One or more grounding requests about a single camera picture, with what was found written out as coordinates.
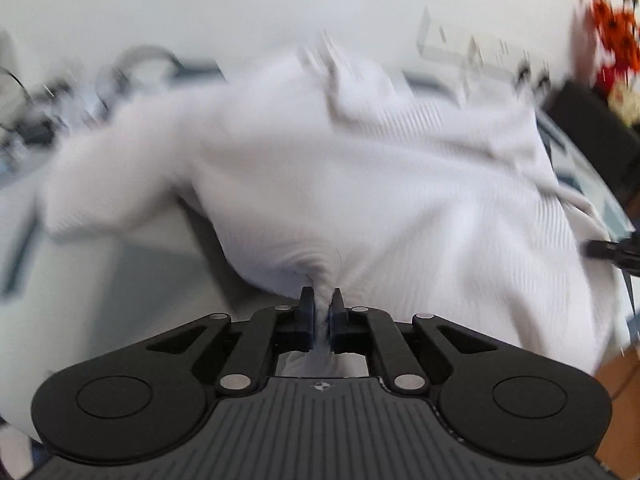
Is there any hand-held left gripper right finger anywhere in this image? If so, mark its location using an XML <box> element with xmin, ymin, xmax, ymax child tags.
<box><xmin>328</xmin><ymin>286</ymin><xmax>502</xmax><ymax>398</ymax></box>

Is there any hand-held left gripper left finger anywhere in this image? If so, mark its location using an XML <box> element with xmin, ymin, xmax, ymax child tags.
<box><xmin>141</xmin><ymin>286</ymin><xmax>317</xmax><ymax>398</ymax></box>

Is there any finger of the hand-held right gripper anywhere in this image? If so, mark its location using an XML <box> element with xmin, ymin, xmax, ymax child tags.
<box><xmin>582</xmin><ymin>229</ymin><xmax>640</xmax><ymax>278</ymax></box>

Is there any white ribbed shirt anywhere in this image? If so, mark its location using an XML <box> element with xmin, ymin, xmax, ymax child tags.
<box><xmin>37</xmin><ymin>32</ymin><xmax>609</xmax><ymax>379</ymax></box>

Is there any black box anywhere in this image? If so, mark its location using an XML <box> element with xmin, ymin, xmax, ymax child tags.
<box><xmin>542</xmin><ymin>80</ymin><xmax>640</xmax><ymax>202</ymax></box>

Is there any geometric patterned mat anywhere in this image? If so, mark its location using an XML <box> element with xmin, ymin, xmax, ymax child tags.
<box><xmin>0</xmin><ymin>57</ymin><xmax>640</xmax><ymax>441</ymax></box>

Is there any red orange decoration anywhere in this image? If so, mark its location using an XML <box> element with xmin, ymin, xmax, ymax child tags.
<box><xmin>579</xmin><ymin>0</ymin><xmax>640</xmax><ymax>127</ymax></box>

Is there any white wall socket row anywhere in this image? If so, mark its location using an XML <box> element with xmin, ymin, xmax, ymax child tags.
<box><xmin>415</xmin><ymin>6</ymin><xmax>552</xmax><ymax>107</ymax></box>

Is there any black cable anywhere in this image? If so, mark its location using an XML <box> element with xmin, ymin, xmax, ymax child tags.
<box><xmin>0</xmin><ymin>44</ymin><xmax>222</xmax><ymax>132</ymax></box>

